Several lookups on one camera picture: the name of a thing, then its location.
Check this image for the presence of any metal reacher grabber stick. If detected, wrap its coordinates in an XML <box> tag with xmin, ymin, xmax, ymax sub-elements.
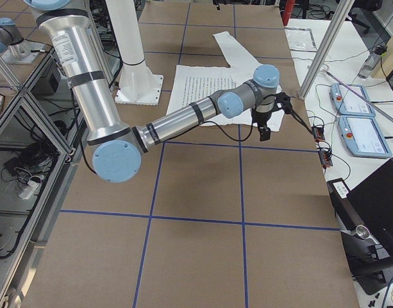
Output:
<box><xmin>321</xmin><ymin>69</ymin><xmax>393</xmax><ymax>123</ymax></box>

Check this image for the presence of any black laptop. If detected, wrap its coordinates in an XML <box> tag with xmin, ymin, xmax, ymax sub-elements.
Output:
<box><xmin>347</xmin><ymin>158</ymin><xmax>393</xmax><ymax>255</ymax></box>

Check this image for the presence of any white camera mast pedestal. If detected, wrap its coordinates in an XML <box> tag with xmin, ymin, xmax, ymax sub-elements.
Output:
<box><xmin>106</xmin><ymin>0</ymin><xmax>163</xmax><ymax>106</ymax></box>

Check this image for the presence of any black device with white label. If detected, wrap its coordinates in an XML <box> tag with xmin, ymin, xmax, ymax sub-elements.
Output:
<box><xmin>326</xmin><ymin>178</ymin><xmax>364</xmax><ymax>230</ymax></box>

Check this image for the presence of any aluminium frame post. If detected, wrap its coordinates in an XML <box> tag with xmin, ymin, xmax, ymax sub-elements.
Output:
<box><xmin>298</xmin><ymin>0</ymin><xmax>355</xmax><ymax>100</ymax></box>

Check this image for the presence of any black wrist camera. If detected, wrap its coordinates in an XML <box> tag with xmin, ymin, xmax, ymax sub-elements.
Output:
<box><xmin>274</xmin><ymin>92</ymin><xmax>294</xmax><ymax>114</ymax></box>

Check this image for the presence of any upper blue teach pendant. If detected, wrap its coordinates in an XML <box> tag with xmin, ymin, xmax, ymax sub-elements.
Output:
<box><xmin>330</xmin><ymin>83</ymin><xmax>376</xmax><ymax>117</ymax></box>

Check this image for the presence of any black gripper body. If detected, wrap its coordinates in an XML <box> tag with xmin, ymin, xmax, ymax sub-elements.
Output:
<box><xmin>253</xmin><ymin>111</ymin><xmax>271</xmax><ymax>128</ymax></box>

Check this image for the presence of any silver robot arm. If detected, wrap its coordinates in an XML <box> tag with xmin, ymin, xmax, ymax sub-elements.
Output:
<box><xmin>29</xmin><ymin>1</ymin><xmax>280</xmax><ymax>183</ymax></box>

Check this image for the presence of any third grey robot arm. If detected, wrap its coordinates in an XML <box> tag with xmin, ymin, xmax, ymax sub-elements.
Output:
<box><xmin>0</xmin><ymin>17</ymin><xmax>24</xmax><ymax>53</ymax></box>

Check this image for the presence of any lower blue teach pendant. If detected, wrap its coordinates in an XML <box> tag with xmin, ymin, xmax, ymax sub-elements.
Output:
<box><xmin>339</xmin><ymin>115</ymin><xmax>392</xmax><ymax>158</ymax></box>

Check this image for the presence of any clear plastic document sleeve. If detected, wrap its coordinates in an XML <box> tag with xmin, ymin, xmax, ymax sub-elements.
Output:
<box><xmin>285</xmin><ymin>27</ymin><xmax>317</xmax><ymax>52</ymax></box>

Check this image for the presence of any white long sleeve printed shirt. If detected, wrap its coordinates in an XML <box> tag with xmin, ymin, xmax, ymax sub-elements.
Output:
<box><xmin>163</xmin><ymin>31</ymin><xmax>287</xmax><ymax>132</ymax></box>

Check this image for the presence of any blue teach pendant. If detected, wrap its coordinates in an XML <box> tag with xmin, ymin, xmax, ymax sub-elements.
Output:
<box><xmin>330</xmin><ymin>83</ymin><xmax>376</xmax><ymax>117</ymax></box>
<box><xmin>339</xmin><ymin>115</ymin><xmax>392</xmax><ymax>158</ymax></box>

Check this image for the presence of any orange electronics board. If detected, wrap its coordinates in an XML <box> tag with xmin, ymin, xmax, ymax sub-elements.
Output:
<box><xmin>312</xmin><ymin>126</ymin><xmax>326</xmax><ymax>142</ymax></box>

